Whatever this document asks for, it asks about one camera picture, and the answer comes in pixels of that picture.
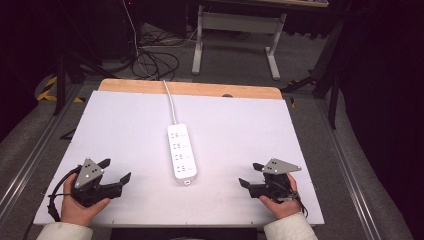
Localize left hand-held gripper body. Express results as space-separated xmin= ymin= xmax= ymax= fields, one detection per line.
xmin=70 ymin=157 xmax=123 ymax=208

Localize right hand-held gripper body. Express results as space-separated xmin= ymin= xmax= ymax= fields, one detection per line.
xmin=249 ymin=157 xmax=303 ymax=203

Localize white power strip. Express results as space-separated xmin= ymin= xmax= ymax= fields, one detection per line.
xmin=166 ymin=123 xmax=198 ymax=185

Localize person's left hand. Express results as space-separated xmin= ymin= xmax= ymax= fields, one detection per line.
xmin=60 ymin=173 xmax=111 ymax=228

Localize person's right hand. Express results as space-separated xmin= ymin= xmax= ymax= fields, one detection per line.
xmin=258 ymin=172 xmax=303 ymax=221

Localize white board sheet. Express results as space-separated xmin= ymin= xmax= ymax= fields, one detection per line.
xmin=33 ymin=90 xmax=326 ymax=228

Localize black metal stand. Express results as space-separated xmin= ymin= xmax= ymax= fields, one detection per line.
xmin=52 ymin=52 xmax=118 ymax=117
xmin=280 ymin=15 xmax=347 ymax=130

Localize yellow black floor tape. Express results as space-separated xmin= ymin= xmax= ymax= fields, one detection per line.
xmin=36 ymin=76 xmax=85 ymax=104

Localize wooden table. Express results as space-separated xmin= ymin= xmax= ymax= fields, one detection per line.
xmin=97 ymin=78 xmax=284 ymax=101

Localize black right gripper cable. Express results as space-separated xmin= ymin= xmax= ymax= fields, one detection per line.
xmin=285 ymin=189 xmax=310 ymax=220

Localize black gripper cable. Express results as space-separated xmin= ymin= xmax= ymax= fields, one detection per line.
xmin=46 ymin=165 xmax=83 ymax=223
xmin=285 ymin=189 xmax=310 ymax=220

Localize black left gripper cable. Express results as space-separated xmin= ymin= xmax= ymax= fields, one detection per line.
xmin=46 ymin=165 xmax=83 ymax=223

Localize aluminium floor rail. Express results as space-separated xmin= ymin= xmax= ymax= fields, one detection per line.
xmin=0 ymin=83 xmax=85 ymax=215
xmin=315 ymin=98 xmax=383 ymax=240

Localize white power strip cable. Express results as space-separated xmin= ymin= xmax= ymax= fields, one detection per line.
xmin=162 ymin=79 xmax=179 ymax=126

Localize black floor cables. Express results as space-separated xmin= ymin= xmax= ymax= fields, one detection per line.
xmin=130 ymin=29 xmax=181 ymax=81

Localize white floor cable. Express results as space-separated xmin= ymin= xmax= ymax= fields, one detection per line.
xmin=121 ymin=0 xmax=152 ymax=80

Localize white metal frame desk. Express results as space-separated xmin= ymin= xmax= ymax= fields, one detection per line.
xmin=191 ymin=0 xmax=331 ymax=81

